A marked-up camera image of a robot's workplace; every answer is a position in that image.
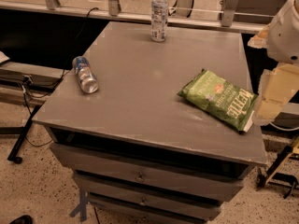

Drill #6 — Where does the grey drawer cabinet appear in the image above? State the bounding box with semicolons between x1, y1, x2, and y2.
35;22;266;224

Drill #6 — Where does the blue tape cross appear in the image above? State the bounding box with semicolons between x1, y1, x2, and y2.
69;189;88;222

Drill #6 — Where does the clear plastic water bottle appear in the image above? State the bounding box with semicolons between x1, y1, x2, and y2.
151;0;168;42

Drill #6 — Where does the black shoe tip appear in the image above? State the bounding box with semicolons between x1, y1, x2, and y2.
9;215;33;224

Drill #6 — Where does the black cable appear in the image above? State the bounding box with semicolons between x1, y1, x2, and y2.
18;7;100;147

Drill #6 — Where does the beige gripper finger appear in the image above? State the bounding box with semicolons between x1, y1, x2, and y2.
253;63;299;126

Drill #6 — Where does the metal window rail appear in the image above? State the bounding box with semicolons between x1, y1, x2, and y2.
0;0;299;35

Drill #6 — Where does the green chips bag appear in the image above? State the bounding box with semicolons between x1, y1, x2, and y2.
178;69;257;133

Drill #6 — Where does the black stand leg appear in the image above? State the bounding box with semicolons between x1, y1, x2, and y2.
7;105;40;164

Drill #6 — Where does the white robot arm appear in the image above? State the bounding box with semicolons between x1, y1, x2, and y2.
248;0;299;126

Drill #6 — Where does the black wheeled stand base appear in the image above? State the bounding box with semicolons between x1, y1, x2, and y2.
257;137;299;199

